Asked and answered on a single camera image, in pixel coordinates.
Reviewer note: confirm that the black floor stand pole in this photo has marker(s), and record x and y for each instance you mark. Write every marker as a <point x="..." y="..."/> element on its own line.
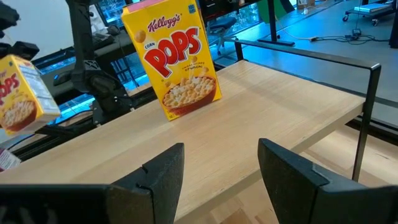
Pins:
<point x="273" y="21"/>

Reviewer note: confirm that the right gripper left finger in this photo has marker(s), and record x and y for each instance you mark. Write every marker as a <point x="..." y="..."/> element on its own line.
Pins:
<point x="155" y="186"/>

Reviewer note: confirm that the wheeled metal cart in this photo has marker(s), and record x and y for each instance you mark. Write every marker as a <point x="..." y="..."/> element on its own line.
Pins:
<point x="370" y="9"/>

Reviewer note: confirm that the wooden tray board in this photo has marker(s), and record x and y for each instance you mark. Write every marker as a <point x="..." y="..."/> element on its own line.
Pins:
<point x="248" y="124"/>

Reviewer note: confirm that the black keyboard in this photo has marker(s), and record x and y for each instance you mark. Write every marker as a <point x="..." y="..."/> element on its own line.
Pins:
<point x="102" y="40"/>

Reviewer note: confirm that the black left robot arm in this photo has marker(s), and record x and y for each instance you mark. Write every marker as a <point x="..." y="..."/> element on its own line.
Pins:
<point x="84" y="46"/>

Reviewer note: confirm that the grey desk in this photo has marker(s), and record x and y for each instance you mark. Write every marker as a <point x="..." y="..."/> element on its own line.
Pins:
<point x="127" y="46"/>

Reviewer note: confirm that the black power adapter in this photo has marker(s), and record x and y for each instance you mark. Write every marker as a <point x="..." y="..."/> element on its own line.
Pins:
<point x="356" y="32"/>

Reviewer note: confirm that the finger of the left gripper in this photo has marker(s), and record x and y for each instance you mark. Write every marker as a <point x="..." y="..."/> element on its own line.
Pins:
<point x="25" y="50"/>

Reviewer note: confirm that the black computer mouse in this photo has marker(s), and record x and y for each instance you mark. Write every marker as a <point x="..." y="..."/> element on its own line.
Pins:
<point x="62" y="78"/>
<point x="113" y="30"/>

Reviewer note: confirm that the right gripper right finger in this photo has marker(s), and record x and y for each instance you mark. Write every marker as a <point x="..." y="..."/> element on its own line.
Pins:
<point x="286" y="180"/>

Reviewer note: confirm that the green fabric screen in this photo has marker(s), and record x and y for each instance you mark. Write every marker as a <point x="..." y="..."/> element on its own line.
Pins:
<point x="286" y="7"/>

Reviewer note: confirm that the black aluminium table frame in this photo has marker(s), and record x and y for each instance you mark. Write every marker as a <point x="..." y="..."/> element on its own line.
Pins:
<point x="385" y="133"/>

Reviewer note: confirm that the cardboard box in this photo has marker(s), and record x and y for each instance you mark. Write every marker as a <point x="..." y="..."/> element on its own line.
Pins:
<point x="306" y="3"/>

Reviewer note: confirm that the yellow Corn Pops cereal box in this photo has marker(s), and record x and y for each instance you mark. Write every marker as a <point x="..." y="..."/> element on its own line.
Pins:
<point x="21" y="99"/>
<point x="174" y="62"/>

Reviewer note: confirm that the black office chair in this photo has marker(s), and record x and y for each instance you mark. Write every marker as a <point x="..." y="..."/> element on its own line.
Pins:
<point x="222" y="28"/>

